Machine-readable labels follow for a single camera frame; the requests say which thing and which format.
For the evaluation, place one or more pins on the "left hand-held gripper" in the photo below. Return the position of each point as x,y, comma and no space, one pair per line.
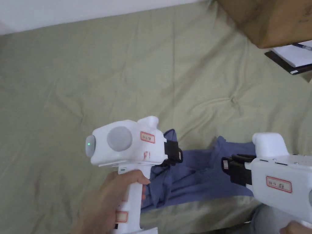
121,151

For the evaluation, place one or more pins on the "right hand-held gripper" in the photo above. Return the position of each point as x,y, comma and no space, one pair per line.
280,175

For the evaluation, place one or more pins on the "blue shirt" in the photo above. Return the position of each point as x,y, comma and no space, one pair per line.
195,178

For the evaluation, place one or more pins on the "person's left hand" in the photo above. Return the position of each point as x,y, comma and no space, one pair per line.
107,202

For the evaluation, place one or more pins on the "person's right hand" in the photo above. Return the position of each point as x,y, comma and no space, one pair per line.
296,229

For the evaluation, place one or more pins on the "bed with pale green sheet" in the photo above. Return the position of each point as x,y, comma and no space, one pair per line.
97,80

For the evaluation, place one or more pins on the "black flat folder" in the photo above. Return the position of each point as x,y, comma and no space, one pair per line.
282,63

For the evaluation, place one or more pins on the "white paper pad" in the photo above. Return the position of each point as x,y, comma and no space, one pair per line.
295,54

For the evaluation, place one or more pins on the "brown cardboard carton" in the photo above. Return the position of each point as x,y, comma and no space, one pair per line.
273,19

